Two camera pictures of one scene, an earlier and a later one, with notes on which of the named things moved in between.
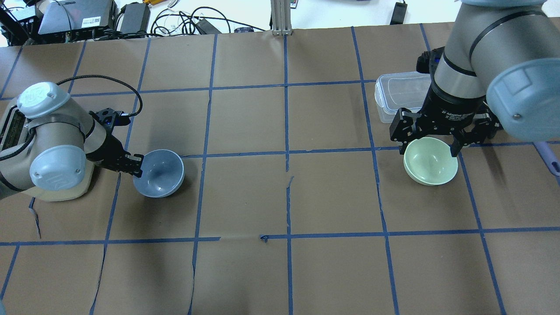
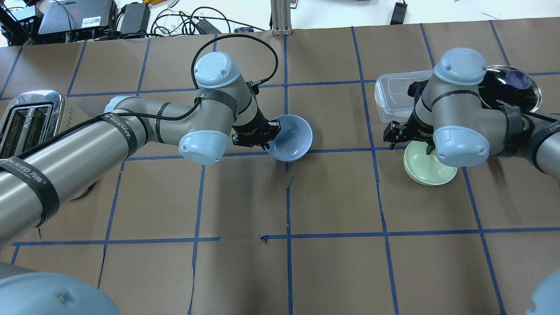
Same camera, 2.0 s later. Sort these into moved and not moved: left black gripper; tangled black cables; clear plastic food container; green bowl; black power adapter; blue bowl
Moved: left black gripper; blue bowl
Not moved: green bowl; black power adapter; clear plastic food container; tangled black cables
